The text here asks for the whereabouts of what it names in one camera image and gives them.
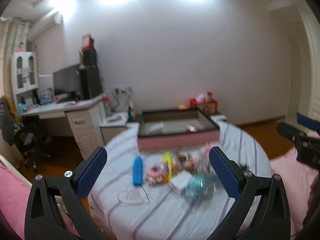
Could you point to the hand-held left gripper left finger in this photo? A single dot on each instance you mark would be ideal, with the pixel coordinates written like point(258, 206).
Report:
point(92, 172)

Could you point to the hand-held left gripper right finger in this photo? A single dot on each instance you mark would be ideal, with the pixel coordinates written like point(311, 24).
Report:
point(222, 172)

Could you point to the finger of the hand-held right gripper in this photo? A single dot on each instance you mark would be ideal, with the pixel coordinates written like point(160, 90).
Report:
point(308, 123)
point(291, 133)

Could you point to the teal translucent jar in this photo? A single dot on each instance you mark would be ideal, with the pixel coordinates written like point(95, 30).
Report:
point(198, 187)

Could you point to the pink pig plush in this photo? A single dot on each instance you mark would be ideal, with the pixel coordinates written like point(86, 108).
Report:
point(191, 165)

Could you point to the small white box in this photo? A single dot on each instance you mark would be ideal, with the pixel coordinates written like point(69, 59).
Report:
point(179, 182)

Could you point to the blue rectangular box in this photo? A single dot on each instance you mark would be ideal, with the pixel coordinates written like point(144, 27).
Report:
point(138, 171)

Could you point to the yellow plastic toy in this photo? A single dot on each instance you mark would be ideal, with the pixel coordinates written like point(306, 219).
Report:
point(167, 166)

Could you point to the pink storage box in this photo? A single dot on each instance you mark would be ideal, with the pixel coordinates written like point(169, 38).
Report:
point(175, 140)

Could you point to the pink white block toy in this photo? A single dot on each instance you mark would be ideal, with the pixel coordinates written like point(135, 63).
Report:
point(157, 175)

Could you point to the pink quilt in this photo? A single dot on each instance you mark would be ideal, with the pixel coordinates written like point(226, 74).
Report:
point(292, 180)

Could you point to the white nightstand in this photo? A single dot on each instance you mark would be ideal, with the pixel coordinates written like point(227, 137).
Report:
point(117, 127)

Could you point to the white desk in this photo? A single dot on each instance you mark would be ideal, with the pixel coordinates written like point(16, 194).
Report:
point(80, 122)

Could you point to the black office chair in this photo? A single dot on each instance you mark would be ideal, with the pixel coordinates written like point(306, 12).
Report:
point(32, 145)

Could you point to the red storage bin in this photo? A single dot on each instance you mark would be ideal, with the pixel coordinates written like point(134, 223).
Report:
point(207, 106)

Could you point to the water bottle with red cap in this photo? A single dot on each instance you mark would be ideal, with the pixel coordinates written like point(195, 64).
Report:
point(107, 106)

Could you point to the colourful snack bag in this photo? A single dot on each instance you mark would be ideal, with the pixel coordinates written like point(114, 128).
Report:
point(131, 111)

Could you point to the striped white quilt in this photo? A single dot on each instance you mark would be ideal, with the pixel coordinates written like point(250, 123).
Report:
point(160, 212)

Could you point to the blue white carton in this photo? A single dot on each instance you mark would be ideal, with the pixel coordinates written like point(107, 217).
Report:
point(46, 96)

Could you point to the black computer tower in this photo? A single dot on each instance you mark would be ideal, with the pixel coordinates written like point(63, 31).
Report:
point(91, 82)

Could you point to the black computer monitor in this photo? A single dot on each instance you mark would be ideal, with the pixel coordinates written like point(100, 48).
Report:
point(67, 81)

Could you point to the white glass-door cabinet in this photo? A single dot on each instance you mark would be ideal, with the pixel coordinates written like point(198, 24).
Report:
point(24, 72)

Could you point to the small pink doll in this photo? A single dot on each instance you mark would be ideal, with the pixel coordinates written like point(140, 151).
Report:
point(21, 47)

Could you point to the beige curtain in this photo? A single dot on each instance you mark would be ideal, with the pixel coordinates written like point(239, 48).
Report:
point(7, 55)

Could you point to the white air conditioner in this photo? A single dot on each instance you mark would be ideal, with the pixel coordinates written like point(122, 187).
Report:
point(45, 26)

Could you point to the white wall socket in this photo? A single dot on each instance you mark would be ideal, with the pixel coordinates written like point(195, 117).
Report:
point(122, 92)

